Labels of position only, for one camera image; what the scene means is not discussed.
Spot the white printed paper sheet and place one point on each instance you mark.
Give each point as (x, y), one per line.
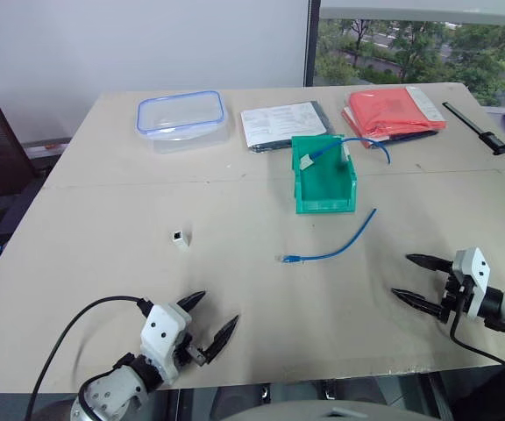
(279, 123)

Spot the black window frame post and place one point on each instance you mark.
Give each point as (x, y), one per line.
(311, 44)

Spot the clear container with blue rim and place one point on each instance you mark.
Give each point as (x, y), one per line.
(182, 131)

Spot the red plastic folder package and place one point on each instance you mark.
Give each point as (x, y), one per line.
(388, 112)

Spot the green plastic parts bin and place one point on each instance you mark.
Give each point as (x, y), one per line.
(322, 186)

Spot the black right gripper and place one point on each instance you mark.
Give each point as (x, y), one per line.
(454, 298)

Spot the paper document stack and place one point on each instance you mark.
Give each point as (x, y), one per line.
(328, 120)

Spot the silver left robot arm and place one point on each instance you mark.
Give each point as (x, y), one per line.
(112, 390)

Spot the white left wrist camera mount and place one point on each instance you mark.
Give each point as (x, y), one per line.
(162, 326)

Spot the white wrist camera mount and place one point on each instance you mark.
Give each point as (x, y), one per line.
(476, 272)
(162, 326)

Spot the dark blue flat item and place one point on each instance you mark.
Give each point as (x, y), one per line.
(410, 136)

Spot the grey robot torso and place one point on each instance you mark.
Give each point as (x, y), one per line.
(305, 412)

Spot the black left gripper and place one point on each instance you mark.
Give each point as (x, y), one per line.
(187, 351)

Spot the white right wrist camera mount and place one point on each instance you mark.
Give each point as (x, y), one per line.
(476, 272)

